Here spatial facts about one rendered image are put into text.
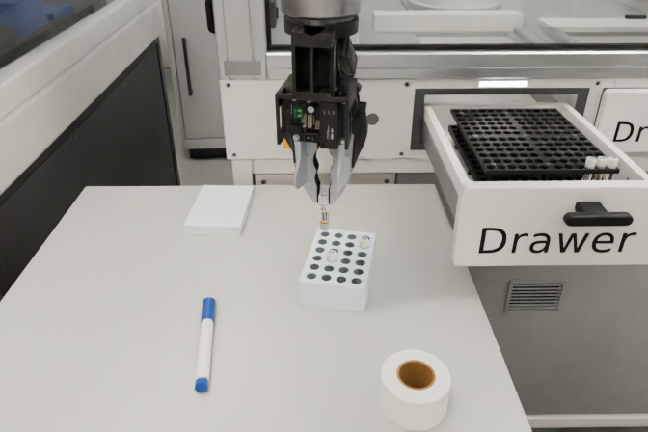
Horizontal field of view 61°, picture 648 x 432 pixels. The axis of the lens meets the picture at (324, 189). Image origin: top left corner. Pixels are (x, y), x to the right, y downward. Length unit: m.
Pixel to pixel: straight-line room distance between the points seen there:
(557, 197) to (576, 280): 0.59
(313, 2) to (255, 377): 0.39
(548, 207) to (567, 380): 0.83
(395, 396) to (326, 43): 0.34
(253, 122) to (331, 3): 0.48
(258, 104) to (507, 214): 0.46
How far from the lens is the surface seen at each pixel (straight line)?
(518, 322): 1.30
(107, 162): 1.46
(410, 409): 0.58
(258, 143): 0.97
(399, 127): 0.97
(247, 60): 0.92
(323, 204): 0.64
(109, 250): 0.87
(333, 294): 0.70
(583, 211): 0.68
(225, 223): 0.86
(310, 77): 0.51
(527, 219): 0.69
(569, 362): 1.43
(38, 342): 0.75
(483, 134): 0.86
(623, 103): 1.05
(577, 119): 1.00
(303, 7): 0.51
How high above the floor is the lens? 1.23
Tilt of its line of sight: 29 degrees down
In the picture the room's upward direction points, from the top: straight up
